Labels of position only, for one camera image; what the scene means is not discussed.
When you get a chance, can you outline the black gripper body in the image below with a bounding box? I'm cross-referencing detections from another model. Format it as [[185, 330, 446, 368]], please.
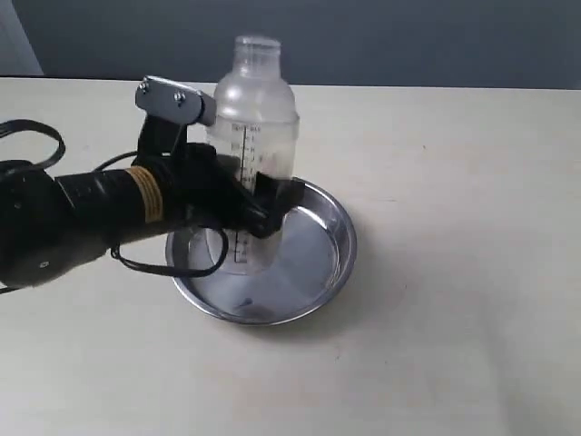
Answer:
[[131, 113, 273, 237]]

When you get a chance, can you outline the clear plastic shaker bottle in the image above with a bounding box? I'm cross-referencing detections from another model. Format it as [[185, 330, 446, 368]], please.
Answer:
[[199, 35, 301, 277]]

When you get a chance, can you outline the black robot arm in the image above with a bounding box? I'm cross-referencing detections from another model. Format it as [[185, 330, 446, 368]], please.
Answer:
[[1, 115, 305, 292]]

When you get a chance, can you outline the round stainless steel plate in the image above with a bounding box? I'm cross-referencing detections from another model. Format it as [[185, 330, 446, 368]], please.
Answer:
[[173, 182, 358, 326]]

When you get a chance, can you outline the black cable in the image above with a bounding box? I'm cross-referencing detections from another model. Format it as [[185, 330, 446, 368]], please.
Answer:
[[0, 118, 231, 294]]

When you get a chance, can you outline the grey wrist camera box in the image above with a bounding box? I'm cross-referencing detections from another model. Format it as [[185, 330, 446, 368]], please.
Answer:
[[134, 75, 217, 127]]

